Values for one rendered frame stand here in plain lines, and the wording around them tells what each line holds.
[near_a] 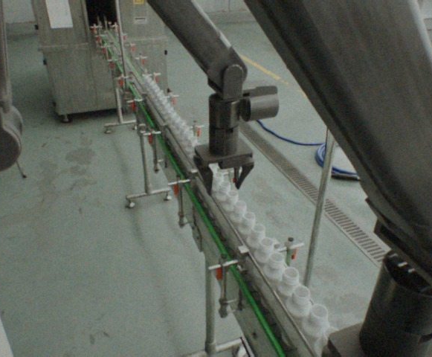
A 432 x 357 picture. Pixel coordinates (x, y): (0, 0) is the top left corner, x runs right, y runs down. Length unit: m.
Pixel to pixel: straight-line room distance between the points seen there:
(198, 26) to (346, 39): 0.46
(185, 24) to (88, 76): 4.10
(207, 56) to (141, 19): 4.01
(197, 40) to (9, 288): 2.35
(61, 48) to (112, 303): 2.93
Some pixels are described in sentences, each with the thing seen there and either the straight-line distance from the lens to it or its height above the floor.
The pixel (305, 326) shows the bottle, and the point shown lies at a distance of 0.91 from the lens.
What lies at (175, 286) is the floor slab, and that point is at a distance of 2.50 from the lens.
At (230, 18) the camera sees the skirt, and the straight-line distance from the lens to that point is 10.94.
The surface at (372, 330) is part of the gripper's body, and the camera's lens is 0.41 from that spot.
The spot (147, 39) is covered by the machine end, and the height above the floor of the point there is 0.89.
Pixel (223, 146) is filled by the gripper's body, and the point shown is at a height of 1.51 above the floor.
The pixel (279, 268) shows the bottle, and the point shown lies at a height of 1.14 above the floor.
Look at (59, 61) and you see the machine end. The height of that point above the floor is 0.72.
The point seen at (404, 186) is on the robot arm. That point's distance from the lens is 0.25.
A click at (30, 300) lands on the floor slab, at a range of 2.65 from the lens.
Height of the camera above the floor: 1.83
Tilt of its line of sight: 32 degrees down
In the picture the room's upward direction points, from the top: straight up
